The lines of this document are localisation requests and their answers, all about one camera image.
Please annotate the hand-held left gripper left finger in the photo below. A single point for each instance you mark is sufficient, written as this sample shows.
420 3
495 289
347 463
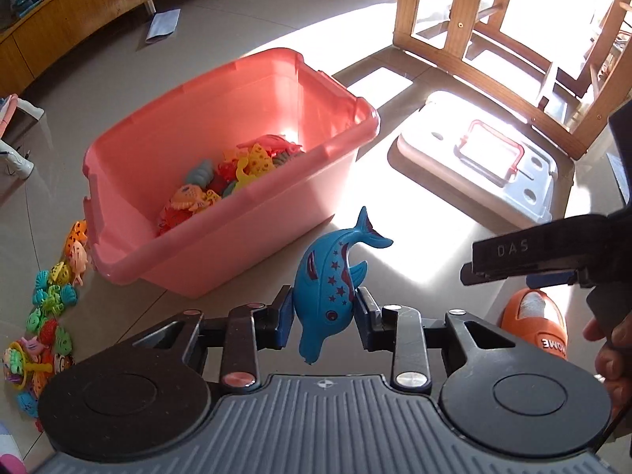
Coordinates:
285 317

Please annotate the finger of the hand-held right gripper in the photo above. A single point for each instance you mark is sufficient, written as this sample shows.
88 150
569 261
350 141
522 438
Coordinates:
518 276
543 244

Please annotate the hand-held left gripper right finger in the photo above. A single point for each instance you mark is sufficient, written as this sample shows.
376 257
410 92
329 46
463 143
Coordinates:
362 320

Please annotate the blue dolphin toy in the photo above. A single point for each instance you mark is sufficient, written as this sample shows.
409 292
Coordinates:
327 286

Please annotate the pink plastic storage bin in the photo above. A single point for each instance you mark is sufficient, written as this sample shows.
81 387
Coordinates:
148 158

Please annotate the person's right hand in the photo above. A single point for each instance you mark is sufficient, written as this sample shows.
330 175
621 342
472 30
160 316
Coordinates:
614 360

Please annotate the pile of colourful plastic toys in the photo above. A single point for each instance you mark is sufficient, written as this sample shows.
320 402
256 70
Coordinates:
237 173

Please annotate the scattered group of sea-animal toys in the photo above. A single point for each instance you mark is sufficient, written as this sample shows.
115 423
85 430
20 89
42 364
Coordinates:
49 306

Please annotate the foam play mat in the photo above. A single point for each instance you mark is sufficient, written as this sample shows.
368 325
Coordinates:
9 449

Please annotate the white plastic toy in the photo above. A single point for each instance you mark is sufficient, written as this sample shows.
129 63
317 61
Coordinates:
15 160

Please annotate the pink and white toy stand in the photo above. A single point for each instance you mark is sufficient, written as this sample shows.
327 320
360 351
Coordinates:
15 108

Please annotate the wooden cabinet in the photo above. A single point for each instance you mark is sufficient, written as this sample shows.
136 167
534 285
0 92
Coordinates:
89 5

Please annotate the wooden chair frame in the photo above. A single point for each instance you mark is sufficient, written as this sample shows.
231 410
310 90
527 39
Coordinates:
474 24

